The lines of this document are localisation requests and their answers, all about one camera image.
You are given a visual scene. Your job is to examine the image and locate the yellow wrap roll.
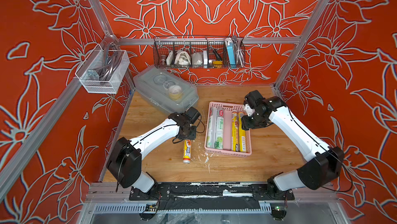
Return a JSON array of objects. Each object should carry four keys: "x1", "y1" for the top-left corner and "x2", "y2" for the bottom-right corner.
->
[
  {"x1": 238, "y1": 111, "x2": 247, "y2": 153},
  {"x1": 232, "y1": 111, "x2": 240, "y2": 152},
  {"x1": 183, "y1": 140, "x2": 192, "y2": 164}
]

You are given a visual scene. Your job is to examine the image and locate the green wrap roll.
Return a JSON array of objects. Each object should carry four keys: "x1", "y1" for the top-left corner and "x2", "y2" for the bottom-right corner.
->
[
  {"x1": 206, "y1": 107, "x2": 217, "y2": 148},
  {"x1": 214, "y1": 107, "x2": 224, "y2": 150}
]

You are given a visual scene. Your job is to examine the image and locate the pink plastic basket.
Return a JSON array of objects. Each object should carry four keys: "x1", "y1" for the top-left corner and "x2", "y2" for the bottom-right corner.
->
[{"x1": 204, "y1": 102, "x2": 252, "y2": 157}]

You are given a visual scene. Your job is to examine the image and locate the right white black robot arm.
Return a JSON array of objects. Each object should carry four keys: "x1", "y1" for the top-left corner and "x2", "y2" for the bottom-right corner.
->
[{"x1": 242, "y1": 90, "x2": 345, "y2": 194}]

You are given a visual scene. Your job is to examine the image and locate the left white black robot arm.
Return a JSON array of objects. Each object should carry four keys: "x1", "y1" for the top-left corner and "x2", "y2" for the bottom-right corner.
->
[{"x1": 106, "y1": 107, "x2": 201, "y2": 194}]

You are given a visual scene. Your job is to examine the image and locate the tape roll on box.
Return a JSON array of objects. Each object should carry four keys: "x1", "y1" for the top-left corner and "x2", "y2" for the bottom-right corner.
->
[{"x1": 168, "y1": 85, "x2": 183, "y2": 101}]

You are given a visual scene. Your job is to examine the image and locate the clear plastic storage box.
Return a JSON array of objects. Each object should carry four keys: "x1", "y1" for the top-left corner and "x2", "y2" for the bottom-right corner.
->
[{"x1": 133, "y1": 65, "x2": 199, "y2": 113}]

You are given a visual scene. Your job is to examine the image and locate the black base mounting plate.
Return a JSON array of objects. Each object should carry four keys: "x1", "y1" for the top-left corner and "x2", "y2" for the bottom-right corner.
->
[{"x1": 129, "y1": 182, "x2": 295, "y2": 201}]

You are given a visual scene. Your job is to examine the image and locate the white cloth in wire basket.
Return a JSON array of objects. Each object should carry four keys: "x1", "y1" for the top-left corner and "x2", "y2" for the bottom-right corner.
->
[{"x1": 174, "y1": 50, "x2": 191, "y2": 66}]

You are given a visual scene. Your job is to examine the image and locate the black wire wall basket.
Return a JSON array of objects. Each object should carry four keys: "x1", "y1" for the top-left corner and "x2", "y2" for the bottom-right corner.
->
[{"x1": 153, "y1": 36, "x2": 246, "y2": 69}]

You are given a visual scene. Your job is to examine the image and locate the blue box in wire basket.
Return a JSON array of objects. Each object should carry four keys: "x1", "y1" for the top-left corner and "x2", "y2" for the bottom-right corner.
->
[{"x1": 224, "y1": 38, "x2": 236, "y2": 68}]

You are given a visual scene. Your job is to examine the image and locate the clear wall bin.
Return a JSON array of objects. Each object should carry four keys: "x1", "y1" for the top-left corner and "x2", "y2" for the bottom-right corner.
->
[{"x1": 75, "y1": 45, "x2": 129, "y2": 94}]

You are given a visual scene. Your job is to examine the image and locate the grey cables in bin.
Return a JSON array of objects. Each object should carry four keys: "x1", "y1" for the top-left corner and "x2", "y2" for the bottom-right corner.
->
[{"x1": 86, "y1": 39, "x2": 122, "y2": 81}]

